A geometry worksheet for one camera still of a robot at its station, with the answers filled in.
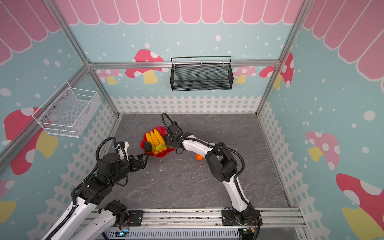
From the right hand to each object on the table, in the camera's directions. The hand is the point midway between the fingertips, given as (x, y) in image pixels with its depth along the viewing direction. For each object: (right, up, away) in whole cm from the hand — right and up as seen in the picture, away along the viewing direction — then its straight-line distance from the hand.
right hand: (169, 139), depth 95 cm
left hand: (-10, -8, -21) cm, 25 cm away
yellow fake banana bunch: (-9, -2, +4) cm, 10 cm away
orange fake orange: (+19, -11, -1) cm, 22 cm away
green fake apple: (-5, 0, +9) cm, 10 cm away
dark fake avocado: (-14, -4, -1) cm, 14 cm away
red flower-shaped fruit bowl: (-7, +5, +10) cm, 13 cm away
